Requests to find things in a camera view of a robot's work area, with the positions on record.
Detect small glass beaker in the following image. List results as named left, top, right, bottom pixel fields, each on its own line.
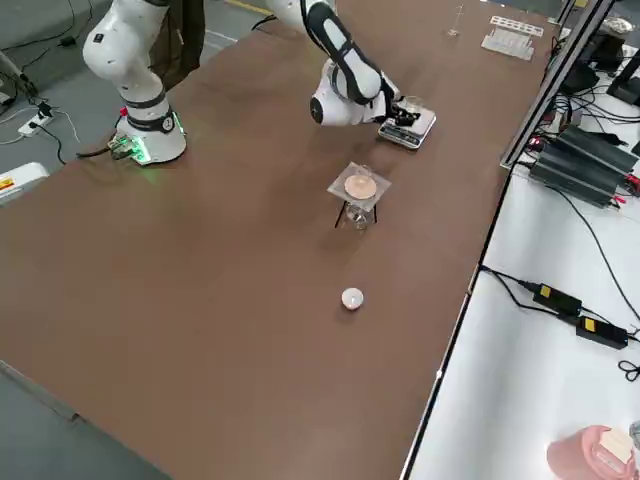
left=402, top=95, right=427, bottom=120

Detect black power supply box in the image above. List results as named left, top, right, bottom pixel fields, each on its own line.
left=528, top=144, right=626, bottom=209
left=554, top=124, right=640, bottom=174

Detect pink cup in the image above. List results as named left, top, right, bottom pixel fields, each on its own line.
left=545, top=424, right=640, bottom=480

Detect aluminium frame post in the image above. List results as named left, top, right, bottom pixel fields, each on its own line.
left=498, top=0, right=617, bottom=170

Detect black tripod stand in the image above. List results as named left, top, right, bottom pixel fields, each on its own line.
left=333, top=197, right=381, bottom=232

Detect black base power cable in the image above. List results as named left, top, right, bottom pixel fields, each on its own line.
left=77, top=142, right=126, bottom=160

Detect white cabinet with yellow label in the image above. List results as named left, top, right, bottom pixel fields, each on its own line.
left=0, top=161, right=51, bottom=207

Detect black power adapter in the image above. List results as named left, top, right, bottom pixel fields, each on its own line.
left=574, top=314, right=630, bottom=351
left=531, top=281, right=584, bottom=317

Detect white test tube rack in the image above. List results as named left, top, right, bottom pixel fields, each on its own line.
left=480, top=14, right=544, bottom=62

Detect person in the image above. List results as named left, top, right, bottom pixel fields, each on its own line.
left=148, top=0, right=207, bottom=92

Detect silver digital balance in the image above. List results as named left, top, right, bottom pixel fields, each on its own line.
left=376, top=106, right=438, bottom=152

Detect white power strip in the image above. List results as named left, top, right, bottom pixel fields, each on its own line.
left=17, top=113, right=55, bottom=138

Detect glass alcohol lamp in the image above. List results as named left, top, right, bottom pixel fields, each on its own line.
left=344, top=201, right=374, bottom=232

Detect small white round cap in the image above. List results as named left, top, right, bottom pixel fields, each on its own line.
left=340, top=286, right=365, bottom=313

